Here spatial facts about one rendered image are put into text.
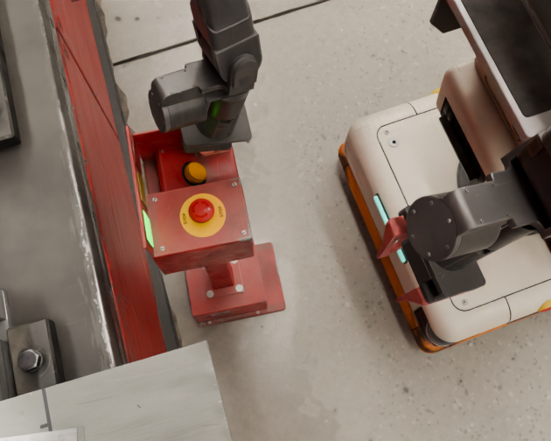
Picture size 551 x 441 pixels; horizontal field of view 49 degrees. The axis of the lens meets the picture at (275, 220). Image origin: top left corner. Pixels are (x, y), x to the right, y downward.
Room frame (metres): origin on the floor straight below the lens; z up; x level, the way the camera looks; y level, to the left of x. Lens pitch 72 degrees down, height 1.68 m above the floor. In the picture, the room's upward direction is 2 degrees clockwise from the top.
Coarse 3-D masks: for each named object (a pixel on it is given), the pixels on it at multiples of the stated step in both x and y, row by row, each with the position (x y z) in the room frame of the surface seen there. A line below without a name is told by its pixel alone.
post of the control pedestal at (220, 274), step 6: (216, 264) 0.31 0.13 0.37; (222, 264) 0.31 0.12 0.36; (228, 264) 0.32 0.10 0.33; (210, 270) 0.31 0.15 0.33; (216, 270) 0.31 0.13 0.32; (222, 270) 0.31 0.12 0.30; (228, 270) 0.32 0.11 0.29; (210, 276) 0.30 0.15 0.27; (216, 276) 0.31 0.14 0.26; (222, 276) 0.31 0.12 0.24; (228, 276) 0.31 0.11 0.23; (216, 282) 0.31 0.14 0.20; (222, 282) 0.31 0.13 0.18; (228, 282) 0.31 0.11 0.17
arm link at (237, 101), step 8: (208, 96) 0.38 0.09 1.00; (216, 96) 0.38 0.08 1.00; (224, 96) 0.38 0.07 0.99; (232, 96) 0.39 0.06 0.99; (240, 96) 0.39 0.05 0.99; (208, 104) 0.37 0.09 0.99; (216, 104) 0.38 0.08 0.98; (224, 104) 0.38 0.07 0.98; (232, 104) 0.38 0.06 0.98; (240, 104) 0.38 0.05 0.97; (208, 112) 0.38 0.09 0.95; (216, 112) 0.38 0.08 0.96; (224, 112) 0.38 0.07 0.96; (232, 112) 0.38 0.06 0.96; (240, 112) 0.39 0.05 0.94; (224, 120) 0.38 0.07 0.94
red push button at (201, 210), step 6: (192, 204) 0.30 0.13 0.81; (198, 204) 0.30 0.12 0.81; (204, 204) 0.30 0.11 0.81; (210, 204) 0.30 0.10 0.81; (192, 210) 0.29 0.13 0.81; (198, 210) 0.29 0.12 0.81; (204, 210) 0.29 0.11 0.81; (210, 210) 0.29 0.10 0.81; (192, 216) 0.28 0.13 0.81; (198, 216) 0.28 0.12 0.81; (204, 216) 0.28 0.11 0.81; (210, 216) 0.28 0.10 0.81; (198, 222) 0.27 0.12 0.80; (204, 222) 0.27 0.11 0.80
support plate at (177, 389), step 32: (192, 352) 0.06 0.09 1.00; (64, 384) 0.02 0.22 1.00; (96, 384) 0.02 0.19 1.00; (128, 384) 0.02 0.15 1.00; (160, 384) 0.03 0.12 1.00; (192, 384) 0.03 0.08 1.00; (0, 416) -0.01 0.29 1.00; (32, 416) -0.01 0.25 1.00; (64, 416) -0.01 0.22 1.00; (96, 416) -0.01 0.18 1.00; (128, 416) -0.01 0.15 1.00; (160, 416) -0.01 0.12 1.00; (192, 416) -0.01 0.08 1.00; (224, 416) -0.01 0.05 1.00
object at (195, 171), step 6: (192, 162) 0.40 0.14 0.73; (186, 168) 0.39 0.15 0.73; (192, 168) 0.39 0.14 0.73; (198, 168) 0.39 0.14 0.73; (204, 168) 0.40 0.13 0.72; (186, 174) 0.38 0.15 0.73; (192, 174) 0.38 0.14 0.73; (198, 174) 0.38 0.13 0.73; (204, 174) 0.39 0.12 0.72; (192, 180) 0.37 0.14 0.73; (198, 180) 0.37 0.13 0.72
